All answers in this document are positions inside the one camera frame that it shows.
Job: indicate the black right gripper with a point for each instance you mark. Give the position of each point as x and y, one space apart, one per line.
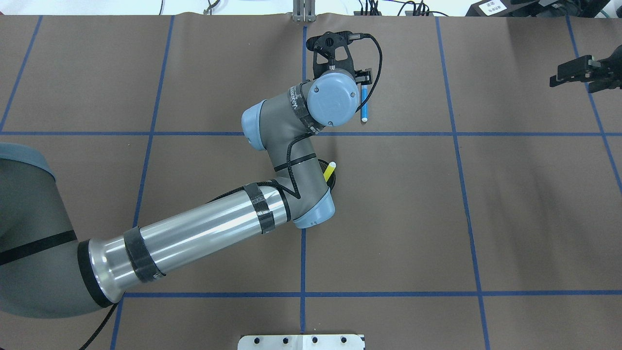
610 69

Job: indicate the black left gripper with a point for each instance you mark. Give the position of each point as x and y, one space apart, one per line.
364 77

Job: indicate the blue highlighter pen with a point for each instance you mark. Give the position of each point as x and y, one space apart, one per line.
363 110

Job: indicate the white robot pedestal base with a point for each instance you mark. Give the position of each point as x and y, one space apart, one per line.
302 342

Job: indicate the black usb hub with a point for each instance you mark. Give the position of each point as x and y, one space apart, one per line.
420 8
368 8

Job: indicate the black mesh pen cup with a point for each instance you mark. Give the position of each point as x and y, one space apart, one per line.
332 179

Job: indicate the aluminium clamp bracket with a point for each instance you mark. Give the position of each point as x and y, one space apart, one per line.
304 11

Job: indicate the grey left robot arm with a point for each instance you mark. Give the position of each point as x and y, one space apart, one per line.
47 272

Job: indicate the yellow highlighter pen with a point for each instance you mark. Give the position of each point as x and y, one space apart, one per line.
329 170

